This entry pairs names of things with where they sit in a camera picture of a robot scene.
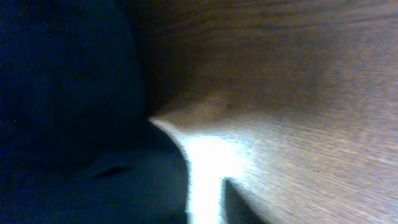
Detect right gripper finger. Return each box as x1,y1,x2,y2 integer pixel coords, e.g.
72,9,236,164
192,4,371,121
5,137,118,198
223,178,264,224

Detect navy blue shorts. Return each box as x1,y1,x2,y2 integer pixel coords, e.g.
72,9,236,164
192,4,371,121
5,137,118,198
1,0,188,223

